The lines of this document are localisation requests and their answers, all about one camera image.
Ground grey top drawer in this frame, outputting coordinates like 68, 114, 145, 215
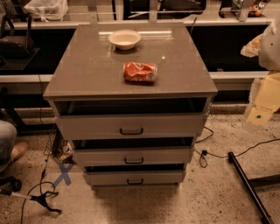
56, 98, 207, 140

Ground grey drawer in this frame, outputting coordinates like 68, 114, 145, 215
74, 137, 193, 166
56, 98, 207, 140
84, 164, 186, 187

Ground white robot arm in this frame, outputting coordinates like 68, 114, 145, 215
241, 17, 280, 126

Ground grey drawer cabinet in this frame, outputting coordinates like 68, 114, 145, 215
42, 22, 219, 191

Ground grey middle drawer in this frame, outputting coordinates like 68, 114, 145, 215
74, 137, 193, 166

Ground grey bottom drawer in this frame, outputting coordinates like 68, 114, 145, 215
84, 164, 186, 187

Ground crushed red soda can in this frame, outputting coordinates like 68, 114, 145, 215
123, 62, 158, 82

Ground white paper bowl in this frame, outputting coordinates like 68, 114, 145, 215
108, 30, 141, 50

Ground blue tape cross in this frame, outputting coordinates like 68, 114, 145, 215
53, 164, 74, 186

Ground brown shoe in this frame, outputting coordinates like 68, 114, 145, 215
11, 142, 28, 161

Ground black metal stand leg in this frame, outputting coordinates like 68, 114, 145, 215
227, 152, 280, 224

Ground black grabber tool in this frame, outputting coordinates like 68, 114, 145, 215
0, 189, 62, 214

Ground blue jeans leg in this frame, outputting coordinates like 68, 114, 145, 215
0, 121, 17, 172

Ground white plastic bag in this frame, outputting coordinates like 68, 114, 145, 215
24, 0, 68, 22

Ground black floor cable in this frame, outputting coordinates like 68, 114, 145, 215
194, 126, 280, 169

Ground black wire basket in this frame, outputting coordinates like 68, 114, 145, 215
44, 128, 73, 164

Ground dark bag with handles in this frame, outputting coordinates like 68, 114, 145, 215
0, 15, 33, 59

